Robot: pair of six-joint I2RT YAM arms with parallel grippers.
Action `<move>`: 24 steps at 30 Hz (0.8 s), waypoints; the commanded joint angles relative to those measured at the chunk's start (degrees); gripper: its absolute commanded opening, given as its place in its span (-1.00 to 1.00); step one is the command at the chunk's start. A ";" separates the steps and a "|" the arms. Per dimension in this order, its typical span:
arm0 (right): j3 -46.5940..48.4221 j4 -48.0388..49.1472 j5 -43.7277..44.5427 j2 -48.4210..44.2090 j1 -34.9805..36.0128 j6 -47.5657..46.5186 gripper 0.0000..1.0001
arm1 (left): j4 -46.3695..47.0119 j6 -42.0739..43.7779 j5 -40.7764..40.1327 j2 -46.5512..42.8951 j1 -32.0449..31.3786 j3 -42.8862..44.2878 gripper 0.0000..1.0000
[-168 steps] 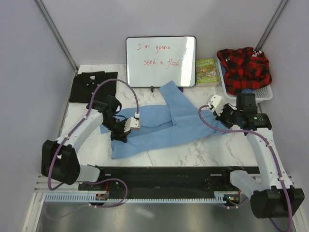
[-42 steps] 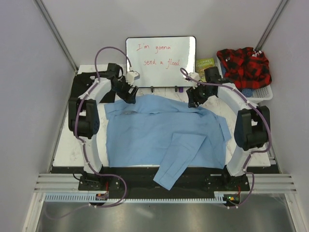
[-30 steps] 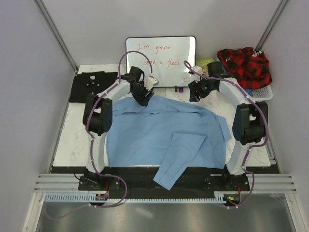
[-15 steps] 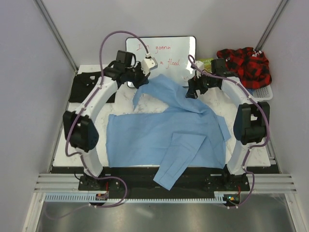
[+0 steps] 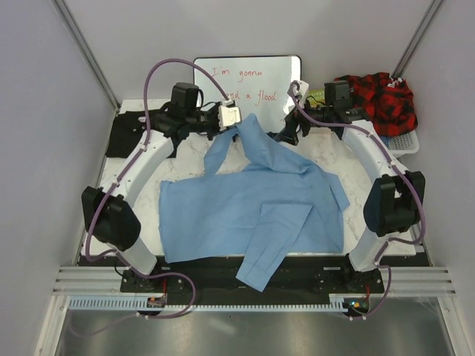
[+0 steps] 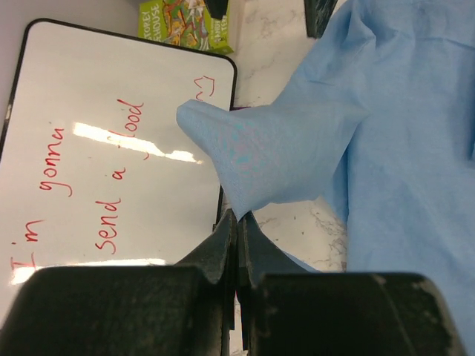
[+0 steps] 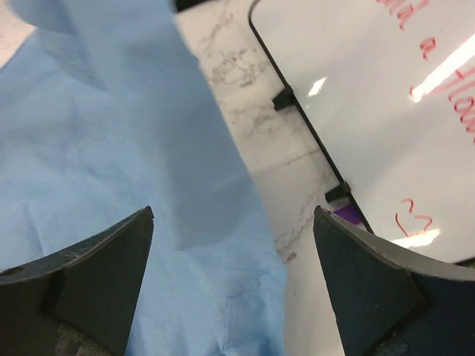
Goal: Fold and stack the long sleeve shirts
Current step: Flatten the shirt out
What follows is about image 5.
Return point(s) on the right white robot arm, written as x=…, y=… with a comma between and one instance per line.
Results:
x=394, y=203

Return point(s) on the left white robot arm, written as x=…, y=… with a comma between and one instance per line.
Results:
x=108, y=210

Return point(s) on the blue checkered cloth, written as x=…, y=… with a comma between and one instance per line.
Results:
x=386, y=140

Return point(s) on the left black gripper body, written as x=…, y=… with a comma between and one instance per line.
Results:
x=207, y=122

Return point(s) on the white slotted cable duct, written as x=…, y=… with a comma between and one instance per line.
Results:
x=146, y=304

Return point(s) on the green paperback book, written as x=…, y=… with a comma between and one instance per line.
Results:
x=316, y=98

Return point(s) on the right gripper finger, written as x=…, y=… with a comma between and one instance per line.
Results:
x=305, y=127
x=288, y=135

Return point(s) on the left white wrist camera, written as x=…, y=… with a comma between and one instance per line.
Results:
x=229, y=116

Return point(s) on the white dry-erase board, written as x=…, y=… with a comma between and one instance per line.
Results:
x=257, y=84

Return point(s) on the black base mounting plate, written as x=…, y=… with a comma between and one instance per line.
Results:
x=233, y=280

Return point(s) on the folded black shirt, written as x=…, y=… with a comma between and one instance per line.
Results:
x=126, y=132

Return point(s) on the light blue long sleeve shirt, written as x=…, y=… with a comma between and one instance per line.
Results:
x=257, y=199

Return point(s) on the red black plaid shirt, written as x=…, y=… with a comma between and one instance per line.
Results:
x=388, y=102

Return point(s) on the white plastic basket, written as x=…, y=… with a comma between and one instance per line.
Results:
x=404, y=144

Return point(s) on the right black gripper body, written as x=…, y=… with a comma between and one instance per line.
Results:
x=297, y=116

